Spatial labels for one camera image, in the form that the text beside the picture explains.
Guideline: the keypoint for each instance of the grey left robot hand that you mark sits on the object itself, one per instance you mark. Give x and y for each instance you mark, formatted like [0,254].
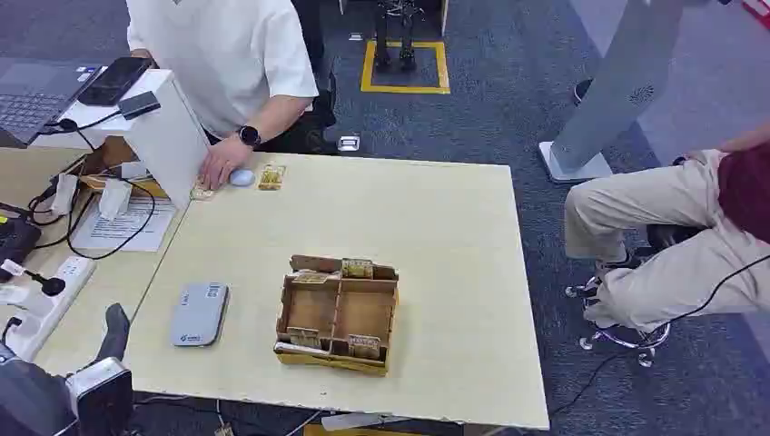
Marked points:
[115,331]

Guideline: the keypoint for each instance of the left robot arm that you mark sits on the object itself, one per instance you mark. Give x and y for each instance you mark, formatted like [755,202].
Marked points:
[27,400]

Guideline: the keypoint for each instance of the white power strip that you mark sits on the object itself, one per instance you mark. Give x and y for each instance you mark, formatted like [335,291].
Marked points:
[51,307]

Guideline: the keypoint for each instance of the black plug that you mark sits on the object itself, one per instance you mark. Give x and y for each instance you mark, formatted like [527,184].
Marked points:
[49,284]

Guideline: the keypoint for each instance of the grey card reader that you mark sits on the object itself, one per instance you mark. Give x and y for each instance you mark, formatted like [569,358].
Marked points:
[199,314]

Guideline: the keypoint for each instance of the printed paper sheet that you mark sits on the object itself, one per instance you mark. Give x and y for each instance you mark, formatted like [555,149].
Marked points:
[123,227]

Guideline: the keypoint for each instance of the white paper tag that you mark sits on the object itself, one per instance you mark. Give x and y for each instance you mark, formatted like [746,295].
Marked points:
[114,198]
[64,194]

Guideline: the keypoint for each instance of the black desk device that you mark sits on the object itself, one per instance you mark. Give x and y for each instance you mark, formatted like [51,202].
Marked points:
[15,243]

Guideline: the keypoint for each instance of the pale gold card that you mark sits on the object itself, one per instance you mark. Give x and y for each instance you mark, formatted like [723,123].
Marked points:
[201,194]

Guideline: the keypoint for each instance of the brown cardboard box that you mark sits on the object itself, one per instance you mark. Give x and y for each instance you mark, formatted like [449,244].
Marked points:
[105,162]

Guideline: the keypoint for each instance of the white card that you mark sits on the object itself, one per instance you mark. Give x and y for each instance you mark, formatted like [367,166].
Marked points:
[299,348]

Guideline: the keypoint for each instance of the person's hand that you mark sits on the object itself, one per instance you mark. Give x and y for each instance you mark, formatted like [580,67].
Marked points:
[221,162]

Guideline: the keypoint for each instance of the white computer mouse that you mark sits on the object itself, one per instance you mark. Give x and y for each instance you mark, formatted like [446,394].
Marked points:
[242,177]

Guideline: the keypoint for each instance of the gold card lying flat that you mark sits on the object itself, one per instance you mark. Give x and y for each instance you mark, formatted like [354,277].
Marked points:
[310,278]

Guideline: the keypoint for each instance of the white stand box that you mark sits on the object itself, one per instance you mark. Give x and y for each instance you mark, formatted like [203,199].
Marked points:
[162,132]

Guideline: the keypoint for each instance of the gold card with clip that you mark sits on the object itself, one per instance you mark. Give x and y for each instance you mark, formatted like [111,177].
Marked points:
[271,177]

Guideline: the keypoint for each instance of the wooden card box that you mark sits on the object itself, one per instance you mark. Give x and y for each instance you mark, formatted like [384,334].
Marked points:
[337,316]

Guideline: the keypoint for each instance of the small black adapter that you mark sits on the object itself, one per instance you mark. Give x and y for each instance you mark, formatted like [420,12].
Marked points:
[139,105]

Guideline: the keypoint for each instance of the black wrist watch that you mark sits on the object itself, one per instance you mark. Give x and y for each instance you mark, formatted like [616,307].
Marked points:
[249,136]

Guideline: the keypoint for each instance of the grey laptop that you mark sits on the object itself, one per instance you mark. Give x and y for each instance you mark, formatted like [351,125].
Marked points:
[33,96]

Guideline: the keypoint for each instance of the gold card with wide print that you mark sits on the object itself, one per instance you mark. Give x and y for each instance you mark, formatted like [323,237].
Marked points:
[364,347]

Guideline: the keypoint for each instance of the gold card with tall print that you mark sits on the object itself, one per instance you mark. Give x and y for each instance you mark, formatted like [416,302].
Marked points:
[357,268]

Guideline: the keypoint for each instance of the black smartphone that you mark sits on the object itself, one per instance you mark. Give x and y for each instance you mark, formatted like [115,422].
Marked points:
[115,80]

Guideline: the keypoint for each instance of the person in white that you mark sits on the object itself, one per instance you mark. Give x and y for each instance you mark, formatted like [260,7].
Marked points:
[222,60]

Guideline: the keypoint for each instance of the silver floor socket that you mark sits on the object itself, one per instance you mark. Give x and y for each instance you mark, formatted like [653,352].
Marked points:
[349,143]

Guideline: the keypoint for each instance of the yellow floor tape square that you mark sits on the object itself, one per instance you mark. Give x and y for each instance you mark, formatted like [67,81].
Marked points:
[365,72]

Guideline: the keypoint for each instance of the black robot legs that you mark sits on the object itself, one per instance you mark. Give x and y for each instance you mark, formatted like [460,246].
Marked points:
[408,36]

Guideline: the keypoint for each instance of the chrome stool base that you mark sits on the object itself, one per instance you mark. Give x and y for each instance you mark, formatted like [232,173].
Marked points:
[625,337]

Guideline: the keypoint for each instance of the black shoe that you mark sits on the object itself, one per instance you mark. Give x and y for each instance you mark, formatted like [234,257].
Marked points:
[581,90]

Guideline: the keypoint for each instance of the grey standing pillar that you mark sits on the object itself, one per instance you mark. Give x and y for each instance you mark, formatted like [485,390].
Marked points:
[613,90]

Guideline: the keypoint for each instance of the seated person in beige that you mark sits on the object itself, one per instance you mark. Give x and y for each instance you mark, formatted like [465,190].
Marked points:
[662,240]

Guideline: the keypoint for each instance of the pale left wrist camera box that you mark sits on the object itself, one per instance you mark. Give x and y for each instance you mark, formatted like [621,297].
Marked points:
[102,394]

